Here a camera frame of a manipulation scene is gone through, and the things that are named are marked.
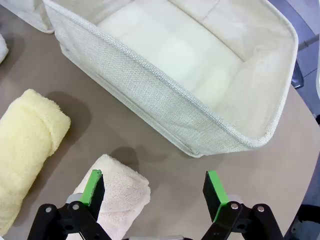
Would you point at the yellow towel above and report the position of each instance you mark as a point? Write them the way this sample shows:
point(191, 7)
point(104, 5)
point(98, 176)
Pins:
point(25, 140)

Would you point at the pink towel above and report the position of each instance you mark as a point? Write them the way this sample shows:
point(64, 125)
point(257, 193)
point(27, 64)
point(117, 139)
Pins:
point(125, 195)

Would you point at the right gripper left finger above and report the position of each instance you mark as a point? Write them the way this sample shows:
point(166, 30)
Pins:
point(92, 195)

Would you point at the beige fabric basket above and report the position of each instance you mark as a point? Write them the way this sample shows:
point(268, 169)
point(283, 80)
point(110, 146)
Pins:
point(150, 100)
point(32, 15)

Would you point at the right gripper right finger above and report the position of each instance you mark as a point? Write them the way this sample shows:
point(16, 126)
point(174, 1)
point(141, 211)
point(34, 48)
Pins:
point(215, 195)

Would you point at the white towel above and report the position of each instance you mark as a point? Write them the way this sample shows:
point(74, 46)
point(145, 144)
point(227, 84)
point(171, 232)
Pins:
point(3, 48)

